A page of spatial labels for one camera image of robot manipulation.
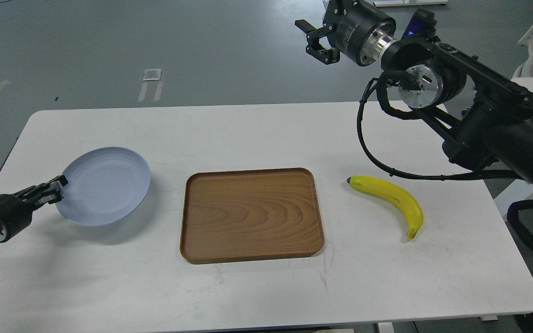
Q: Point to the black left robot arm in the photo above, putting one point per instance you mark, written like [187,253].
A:
[16,209]

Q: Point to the white floor tape patch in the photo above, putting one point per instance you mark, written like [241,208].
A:
[151,75]

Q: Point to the light blue plate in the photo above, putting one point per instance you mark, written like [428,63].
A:
[104,186]

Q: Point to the white table base bar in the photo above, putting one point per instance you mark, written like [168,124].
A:
[396,3]

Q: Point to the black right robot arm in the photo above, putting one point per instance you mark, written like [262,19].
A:
[484,119]

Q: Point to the yellow banana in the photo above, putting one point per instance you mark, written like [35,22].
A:
[395,195]

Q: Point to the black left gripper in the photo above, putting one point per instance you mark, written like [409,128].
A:
[16,213]

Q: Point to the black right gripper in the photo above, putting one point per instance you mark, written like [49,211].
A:
[353,29]

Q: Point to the brown wooden tray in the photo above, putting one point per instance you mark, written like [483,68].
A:
[256,214]

